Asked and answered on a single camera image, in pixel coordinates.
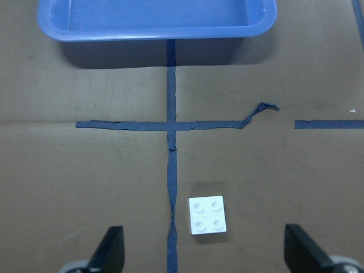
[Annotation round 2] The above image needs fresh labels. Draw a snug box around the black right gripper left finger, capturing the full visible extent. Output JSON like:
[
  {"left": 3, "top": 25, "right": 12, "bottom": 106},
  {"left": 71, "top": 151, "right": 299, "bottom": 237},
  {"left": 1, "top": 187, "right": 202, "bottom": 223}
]
[{"left": 86, "top": 226, "right": 125, "bottom": 273}]

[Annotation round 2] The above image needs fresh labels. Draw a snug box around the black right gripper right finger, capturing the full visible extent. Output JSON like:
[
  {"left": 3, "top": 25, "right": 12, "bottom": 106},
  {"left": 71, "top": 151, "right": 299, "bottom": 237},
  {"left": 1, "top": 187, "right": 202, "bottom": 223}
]
[{"left": 284, "top": 224, "right": 351, "bottom": 272}]

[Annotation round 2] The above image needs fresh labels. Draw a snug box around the blue plastic tray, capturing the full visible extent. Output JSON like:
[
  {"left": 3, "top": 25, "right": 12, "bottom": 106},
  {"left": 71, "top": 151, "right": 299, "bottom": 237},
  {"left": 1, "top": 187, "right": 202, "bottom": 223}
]
[{"left": 37, "top": 1, "right": 278, "bottom": 42}]

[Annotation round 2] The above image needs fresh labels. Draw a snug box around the white block right side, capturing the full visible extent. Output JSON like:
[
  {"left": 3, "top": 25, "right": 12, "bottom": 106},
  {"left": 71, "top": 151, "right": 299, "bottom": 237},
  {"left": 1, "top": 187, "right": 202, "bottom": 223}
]
[{"left": 188, "top": 196, "right": 227, "bottom": 235}]

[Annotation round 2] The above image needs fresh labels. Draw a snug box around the brown paper table cover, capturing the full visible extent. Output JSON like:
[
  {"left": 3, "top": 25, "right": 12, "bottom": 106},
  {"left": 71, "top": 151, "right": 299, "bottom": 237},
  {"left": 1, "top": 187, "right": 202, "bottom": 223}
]
[{"left": 1, "top": 1, "right": 363, "bottom": 272}]

